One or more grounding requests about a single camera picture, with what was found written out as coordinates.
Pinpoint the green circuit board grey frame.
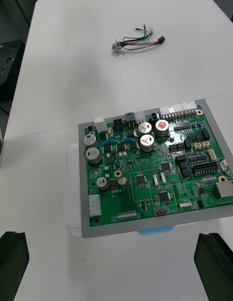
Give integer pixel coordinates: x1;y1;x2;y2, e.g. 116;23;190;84
78;99;233;239

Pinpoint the black perforated plate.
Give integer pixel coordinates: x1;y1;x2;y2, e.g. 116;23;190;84
0;39;25;100

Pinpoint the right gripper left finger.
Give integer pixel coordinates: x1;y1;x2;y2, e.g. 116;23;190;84
0;231;30;301

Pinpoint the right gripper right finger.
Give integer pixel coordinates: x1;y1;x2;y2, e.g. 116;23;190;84
194;232;233;301

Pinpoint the red black green cable bundle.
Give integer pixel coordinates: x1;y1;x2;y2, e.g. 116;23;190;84
111;24;166;56

